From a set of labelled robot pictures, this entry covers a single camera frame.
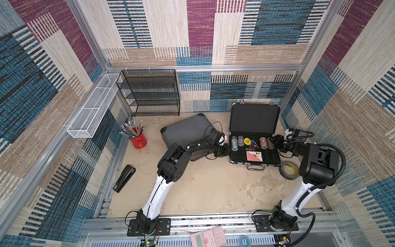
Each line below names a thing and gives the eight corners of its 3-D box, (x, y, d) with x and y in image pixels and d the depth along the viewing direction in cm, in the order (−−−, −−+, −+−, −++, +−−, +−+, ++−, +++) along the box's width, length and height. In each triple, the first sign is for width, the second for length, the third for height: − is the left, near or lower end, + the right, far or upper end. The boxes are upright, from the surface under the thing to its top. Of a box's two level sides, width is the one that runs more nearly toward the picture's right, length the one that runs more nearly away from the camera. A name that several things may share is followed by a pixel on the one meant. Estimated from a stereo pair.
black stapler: (115, 191, 86) (110, 188, 82) (130, 168, 95) (126, 164, 90) (121, 194, 86) (117, 190, 81) (136, 170, 94) (132, 166, 90)
